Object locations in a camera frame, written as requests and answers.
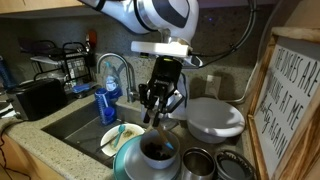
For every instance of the stainless steel tumbler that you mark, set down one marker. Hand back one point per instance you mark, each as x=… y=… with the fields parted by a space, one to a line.
x=197 y=164

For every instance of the stainless steel sink basin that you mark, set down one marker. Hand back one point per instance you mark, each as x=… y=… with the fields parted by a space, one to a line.
x=83 y=130

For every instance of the large white mixing bowl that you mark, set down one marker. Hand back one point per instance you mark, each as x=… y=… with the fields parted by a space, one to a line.
x=213 y=121

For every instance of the blue dish soap bottle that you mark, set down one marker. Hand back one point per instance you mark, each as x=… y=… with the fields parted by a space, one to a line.
x=112 y=82

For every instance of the white wall outlet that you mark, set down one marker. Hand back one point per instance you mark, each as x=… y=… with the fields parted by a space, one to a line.
x=212 y=85

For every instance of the small white ceramic bowl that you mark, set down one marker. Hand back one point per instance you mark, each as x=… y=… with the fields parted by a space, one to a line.
x=154 y=151

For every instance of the wooden upper cabinet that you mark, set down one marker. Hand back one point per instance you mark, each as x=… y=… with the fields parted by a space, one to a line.
x=29 y=9

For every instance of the wooden handled blue spatula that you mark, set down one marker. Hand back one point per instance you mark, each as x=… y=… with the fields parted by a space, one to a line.
x=161 y=133

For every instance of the red handled utensil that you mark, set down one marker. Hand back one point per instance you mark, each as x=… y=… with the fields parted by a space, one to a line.
x=91 y=40

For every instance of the dirty white plate in sink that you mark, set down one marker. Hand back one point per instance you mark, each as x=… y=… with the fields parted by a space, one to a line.
x=131 y=131

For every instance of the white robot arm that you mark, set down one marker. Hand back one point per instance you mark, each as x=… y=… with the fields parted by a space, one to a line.
x=176 y=21

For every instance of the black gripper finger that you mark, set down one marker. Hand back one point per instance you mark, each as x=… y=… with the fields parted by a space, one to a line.
x=156 y=121
x=147 y=115

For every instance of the white dish towel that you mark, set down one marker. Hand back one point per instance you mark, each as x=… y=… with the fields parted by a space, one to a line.
x=183 y=87

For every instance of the wooden lower cabinet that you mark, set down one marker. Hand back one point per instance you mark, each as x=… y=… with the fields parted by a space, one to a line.
x=20 y=164

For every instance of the black wire dish rack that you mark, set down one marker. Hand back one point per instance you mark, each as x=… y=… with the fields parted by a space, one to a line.
x=71 y=64

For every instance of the white water filter pitcher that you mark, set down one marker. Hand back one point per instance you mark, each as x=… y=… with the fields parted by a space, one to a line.
x=171 y=123

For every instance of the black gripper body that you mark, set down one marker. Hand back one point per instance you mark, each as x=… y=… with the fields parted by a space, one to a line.
x=162 y=85

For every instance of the black round tumbler lid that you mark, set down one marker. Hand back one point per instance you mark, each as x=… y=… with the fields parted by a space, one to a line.
x=233 y=166

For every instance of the blue sponge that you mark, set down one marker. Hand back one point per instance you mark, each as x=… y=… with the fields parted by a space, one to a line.
x=80 y=88

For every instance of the black toaster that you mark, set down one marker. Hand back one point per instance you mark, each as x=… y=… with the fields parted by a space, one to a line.
x=37 y=99

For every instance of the wooden cabinet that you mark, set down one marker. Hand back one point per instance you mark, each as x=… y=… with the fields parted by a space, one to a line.
x=29 y=9
x=20 y=164

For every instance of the dark metal kitchen faucet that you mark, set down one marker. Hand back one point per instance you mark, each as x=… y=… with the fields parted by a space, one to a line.
x=132 y=93

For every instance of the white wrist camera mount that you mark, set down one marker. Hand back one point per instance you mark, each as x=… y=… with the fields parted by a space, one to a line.
x=174 y=49

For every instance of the wood framed dishes sign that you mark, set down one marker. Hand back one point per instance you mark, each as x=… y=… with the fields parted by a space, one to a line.
x=284 y=115

